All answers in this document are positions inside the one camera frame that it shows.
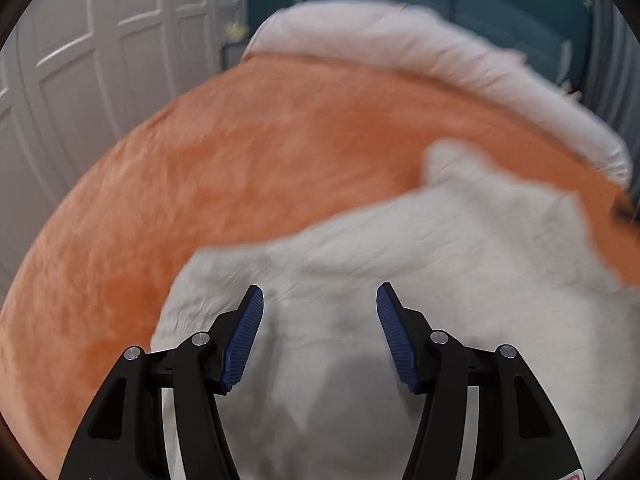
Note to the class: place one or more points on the white garment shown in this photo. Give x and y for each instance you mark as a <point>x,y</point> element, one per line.
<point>380,240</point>

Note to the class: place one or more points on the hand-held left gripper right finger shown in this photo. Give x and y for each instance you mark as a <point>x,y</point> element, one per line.
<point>397,342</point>

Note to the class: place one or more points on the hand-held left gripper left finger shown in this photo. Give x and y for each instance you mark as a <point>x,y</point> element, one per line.
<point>244,340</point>

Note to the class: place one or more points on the white panelled wardrobe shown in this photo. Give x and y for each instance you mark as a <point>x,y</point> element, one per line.
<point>100,70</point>

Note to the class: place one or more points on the orange blanket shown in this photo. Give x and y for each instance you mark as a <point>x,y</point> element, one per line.
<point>240,160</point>

